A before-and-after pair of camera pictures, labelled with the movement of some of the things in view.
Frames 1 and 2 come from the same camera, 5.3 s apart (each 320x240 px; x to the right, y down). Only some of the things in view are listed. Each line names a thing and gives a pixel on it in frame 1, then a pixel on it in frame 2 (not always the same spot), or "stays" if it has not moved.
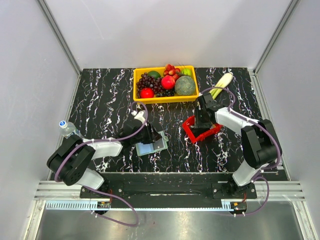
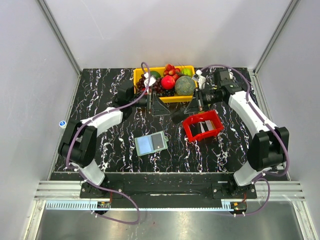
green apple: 187,72 stays
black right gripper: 199,124 to 193,107
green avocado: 155,74 stays
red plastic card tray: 190,122 stays
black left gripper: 152,135 to 158,109
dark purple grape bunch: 155,84 stays
